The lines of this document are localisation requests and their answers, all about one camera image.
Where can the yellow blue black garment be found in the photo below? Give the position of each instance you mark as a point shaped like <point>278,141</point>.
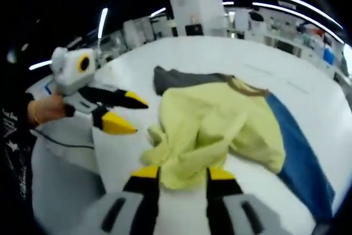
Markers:
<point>209,119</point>

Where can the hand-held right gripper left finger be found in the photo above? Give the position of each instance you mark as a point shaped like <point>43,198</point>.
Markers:
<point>143,199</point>

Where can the blue storage bin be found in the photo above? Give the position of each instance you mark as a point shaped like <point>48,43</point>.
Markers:
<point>329,55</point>

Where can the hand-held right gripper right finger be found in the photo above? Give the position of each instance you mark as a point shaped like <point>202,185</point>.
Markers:
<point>220,199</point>

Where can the black bin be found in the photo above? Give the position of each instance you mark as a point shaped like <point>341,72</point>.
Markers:
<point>193,30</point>

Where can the person's left hand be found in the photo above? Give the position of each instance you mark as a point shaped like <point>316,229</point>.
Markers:
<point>46,109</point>

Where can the row of white desks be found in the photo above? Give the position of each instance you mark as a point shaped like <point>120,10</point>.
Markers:
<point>291,42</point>

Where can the grey white chair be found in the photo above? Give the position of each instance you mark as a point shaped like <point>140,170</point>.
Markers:
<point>66,180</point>

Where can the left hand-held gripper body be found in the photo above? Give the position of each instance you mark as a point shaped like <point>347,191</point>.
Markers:
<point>68,75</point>

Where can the short curved ceiling light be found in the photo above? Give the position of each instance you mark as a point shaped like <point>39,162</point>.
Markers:
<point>297,17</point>

